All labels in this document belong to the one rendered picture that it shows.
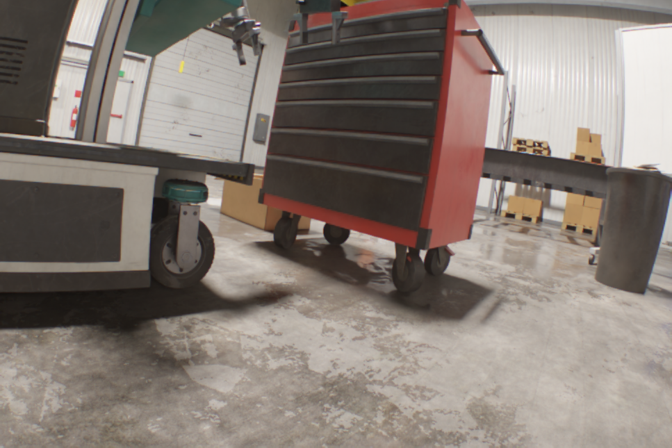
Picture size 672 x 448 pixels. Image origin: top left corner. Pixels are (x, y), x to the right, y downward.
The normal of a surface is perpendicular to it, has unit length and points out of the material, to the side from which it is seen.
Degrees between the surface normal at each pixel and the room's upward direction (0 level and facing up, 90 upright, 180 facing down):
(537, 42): 90
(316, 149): 90
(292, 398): 0
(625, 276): 94
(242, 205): 90
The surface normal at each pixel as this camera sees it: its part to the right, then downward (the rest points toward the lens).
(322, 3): -0.62, 0.35
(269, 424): 0.16, -0.98
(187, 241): 0.73, 0.17
